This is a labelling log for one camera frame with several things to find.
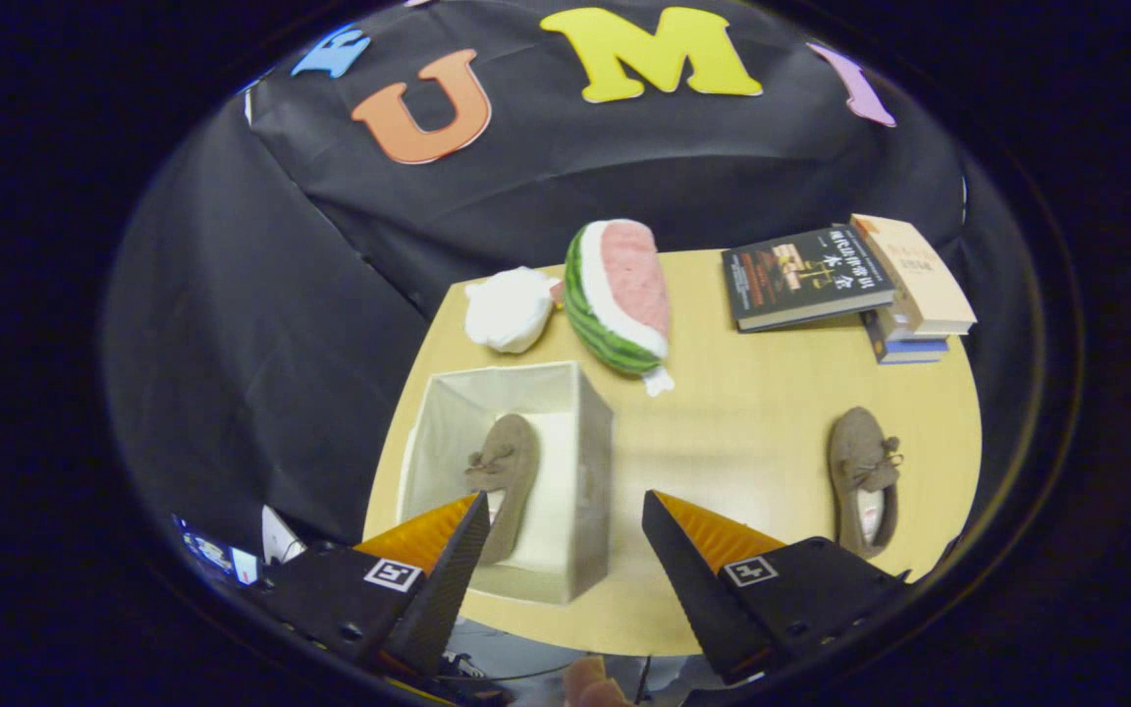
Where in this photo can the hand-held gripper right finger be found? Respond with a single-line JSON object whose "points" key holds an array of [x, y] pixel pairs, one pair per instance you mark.
{"points": [[693, 599]]}

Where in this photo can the watermelon slice plush toy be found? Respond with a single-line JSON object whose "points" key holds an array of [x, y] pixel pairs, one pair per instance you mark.
{"points": [[624, 295]]}

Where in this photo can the beige cover book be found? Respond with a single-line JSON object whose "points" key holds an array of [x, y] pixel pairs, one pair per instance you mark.
{"points": [[919, 275]]}

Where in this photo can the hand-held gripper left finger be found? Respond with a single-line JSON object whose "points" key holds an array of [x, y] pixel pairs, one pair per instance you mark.
{"points": [[443, 589]]}

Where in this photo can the blue cover book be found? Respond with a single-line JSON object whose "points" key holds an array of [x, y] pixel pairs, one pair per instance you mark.
{"points": [[909, 351]]}

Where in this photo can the brown suede shoe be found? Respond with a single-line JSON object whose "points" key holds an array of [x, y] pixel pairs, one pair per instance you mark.
{"points": [[511, 462], [860, 452]]}

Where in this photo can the white plush toy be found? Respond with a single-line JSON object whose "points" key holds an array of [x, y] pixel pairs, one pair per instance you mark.
{"points": [[507, 309]]}

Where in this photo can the fabric storage box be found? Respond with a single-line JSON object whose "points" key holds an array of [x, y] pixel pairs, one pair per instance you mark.
{"points": [[457, 412]]}

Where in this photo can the black cover book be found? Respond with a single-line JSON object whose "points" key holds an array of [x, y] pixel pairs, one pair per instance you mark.
{"points": [[801, 275]]}

